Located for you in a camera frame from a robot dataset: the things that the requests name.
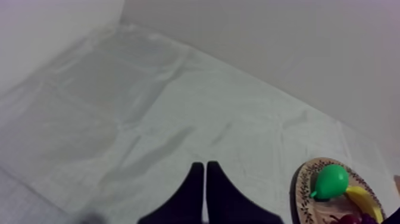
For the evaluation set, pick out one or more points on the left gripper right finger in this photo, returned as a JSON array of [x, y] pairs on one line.
[[225, 203]]

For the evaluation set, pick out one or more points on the round wooden board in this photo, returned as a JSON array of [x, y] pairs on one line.
[[304, 187]]

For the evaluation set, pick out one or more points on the purple toy grapes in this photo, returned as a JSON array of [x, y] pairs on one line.
[[368, 219]]

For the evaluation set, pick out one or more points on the green toy pear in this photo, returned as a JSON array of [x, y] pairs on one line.
[[331, 182]]

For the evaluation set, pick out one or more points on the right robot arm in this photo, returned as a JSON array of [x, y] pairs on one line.
[[393, 218]]

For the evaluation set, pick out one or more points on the yellow toy banana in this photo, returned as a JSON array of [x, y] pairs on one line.
[[366, 201]]

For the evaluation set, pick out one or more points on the small red fruit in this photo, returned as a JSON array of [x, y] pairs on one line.
[[348, 220]]

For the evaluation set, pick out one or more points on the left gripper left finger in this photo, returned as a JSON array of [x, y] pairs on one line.
[[187, 203]]

